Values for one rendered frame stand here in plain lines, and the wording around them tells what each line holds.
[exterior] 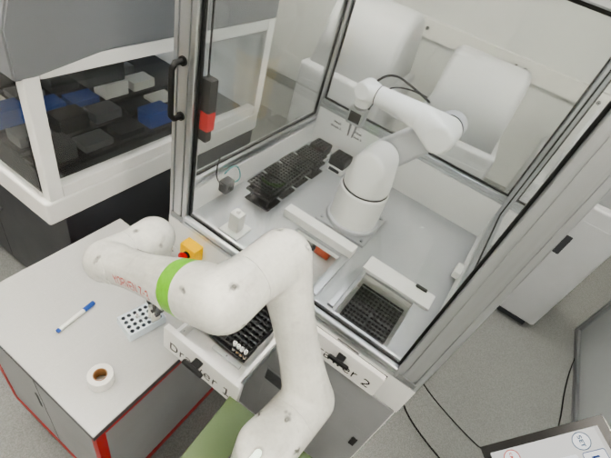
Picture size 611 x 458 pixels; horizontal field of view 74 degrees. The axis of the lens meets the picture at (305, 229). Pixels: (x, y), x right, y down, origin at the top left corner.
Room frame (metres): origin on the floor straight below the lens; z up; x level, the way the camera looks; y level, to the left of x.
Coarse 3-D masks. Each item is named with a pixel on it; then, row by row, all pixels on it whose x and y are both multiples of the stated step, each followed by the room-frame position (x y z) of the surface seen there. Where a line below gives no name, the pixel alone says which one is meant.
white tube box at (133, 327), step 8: (144, 304) 0.74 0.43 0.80; (128, 312) 0.70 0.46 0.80; (136, 312) 0.71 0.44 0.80; (144, 312) 0.71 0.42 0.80; (120, 320) 0.66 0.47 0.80; (128, 320) 0.67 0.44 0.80; (136, 320) 0.68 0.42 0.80; (144, 320) 0.69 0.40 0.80; (160, 320) 0.71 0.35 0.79; (128, 328) 0.65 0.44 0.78; (136, 328) 0.66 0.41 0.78; (144, 328) 0.66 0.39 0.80; (152, 328) 0.68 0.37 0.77; (128, 336) 0.62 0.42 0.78; (136, 336) 0.64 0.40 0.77
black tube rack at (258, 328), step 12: (264, 312) 0.79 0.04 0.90; (252, 324) 0.74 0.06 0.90; (264, 324) 0.75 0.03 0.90; (216, 336) 0.67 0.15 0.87; (240, 336) 0.68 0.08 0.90; (252, 336) 0.69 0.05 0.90; (264, 336) 0.71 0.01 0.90; (228, 348) 0.65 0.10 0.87; (252, 348) 0.65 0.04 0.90; (240, 360) 0.63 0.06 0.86
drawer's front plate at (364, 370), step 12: (324, 336) 0.76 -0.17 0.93; (324, 348) 0.75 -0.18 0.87; (336, 348) 0.74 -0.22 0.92; (324, 360) 0.75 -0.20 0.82; (348, 360) 0.72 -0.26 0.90; (360, 360) 0.72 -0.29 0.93; (348, 372) 0.72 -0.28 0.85; (360, 372) 0.70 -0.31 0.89; (372, 372) 0.69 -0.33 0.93; (360, 384) 0.70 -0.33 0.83; (372, 384) 0.69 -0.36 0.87
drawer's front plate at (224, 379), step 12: (168, 324) 0.62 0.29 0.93; (168, 336) 0.61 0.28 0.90; (180, 336) 0.60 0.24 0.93; (168, 348) 0.61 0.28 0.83; (180, 348) 0.59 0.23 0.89; (192, 348) 0.58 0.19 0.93; (192, 360) 0.57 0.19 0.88; (204, 360) 0.56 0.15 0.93; (204, 372) 0.55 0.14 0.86; (216, 372) 0.54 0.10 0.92; (216, 384) 0.54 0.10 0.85; (228, 384) 0.52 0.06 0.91; (240, 384) 0.52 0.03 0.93; (228, 396) 0.52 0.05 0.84
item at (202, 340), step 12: (192, 336) 0.66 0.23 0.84; (204, 336) 0.68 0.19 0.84; (204, 348) 0.64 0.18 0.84; (264, 348) 0.71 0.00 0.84; (216, 360) 0.62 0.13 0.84; (252, 360) 0.65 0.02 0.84; (264, 360) 0.65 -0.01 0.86; (228, 372) 0.59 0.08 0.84; (240, 372) 0.60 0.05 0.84; (252, 372) 0.60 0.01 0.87
